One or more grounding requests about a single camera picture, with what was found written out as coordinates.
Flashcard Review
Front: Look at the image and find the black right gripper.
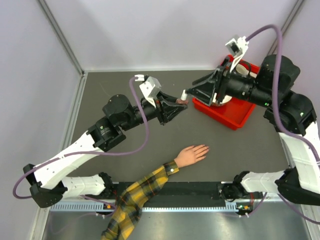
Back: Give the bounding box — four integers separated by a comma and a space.
184, 57, 274, 109

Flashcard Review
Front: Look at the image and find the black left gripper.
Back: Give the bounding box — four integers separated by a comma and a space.
120, 91, 188, 132

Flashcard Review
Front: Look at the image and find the white nail polish cap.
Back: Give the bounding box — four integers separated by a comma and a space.
180, 89, 188, 101

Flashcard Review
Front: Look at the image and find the pink nail polish bottle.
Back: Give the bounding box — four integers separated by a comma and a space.
176, 98, 189, 105

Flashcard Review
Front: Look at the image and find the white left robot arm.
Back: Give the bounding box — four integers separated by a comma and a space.
23, 92, 188, 208

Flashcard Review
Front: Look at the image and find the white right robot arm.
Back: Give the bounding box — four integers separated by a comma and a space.
186, 54, 320, 206

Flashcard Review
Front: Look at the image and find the white tape roll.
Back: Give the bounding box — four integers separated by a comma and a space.
211, 62, 252, 107

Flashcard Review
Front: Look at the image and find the red plastic bin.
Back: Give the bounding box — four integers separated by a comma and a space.
191, 54, 261, 131

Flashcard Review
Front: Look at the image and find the mannequin hand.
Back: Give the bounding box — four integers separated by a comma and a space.
174, 144, 210, 169

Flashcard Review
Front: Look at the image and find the yellow plaid sleeve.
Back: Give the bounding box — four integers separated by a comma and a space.
101, 161, 179, 240

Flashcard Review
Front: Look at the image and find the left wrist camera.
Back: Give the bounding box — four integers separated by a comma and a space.
134, 74, 162, 108

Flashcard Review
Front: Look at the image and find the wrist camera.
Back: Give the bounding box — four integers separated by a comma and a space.
225, 36, 249, 72
134, 74, 162, 108

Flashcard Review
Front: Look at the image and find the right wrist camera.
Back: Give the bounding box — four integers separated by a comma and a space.
225, 36, 249, 72

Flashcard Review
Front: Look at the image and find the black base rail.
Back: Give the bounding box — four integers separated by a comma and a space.
84, 181, 266, 208

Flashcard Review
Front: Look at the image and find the slotted cable duct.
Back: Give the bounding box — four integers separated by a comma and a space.
49, 201, 241, 213

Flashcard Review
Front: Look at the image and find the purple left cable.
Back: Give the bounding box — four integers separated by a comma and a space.
12, 76, 151, 200

